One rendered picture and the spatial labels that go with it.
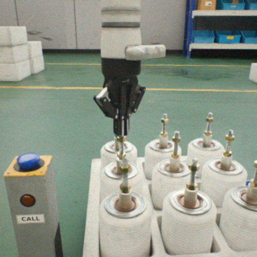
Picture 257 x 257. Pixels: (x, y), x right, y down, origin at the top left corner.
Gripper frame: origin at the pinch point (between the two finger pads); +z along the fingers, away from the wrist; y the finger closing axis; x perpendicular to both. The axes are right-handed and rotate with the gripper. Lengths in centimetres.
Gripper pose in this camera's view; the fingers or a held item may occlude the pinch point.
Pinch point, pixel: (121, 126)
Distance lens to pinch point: 54.0
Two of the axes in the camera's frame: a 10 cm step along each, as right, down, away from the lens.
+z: 0.0, 9.3, 3.6
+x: 7.3, 2.4, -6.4
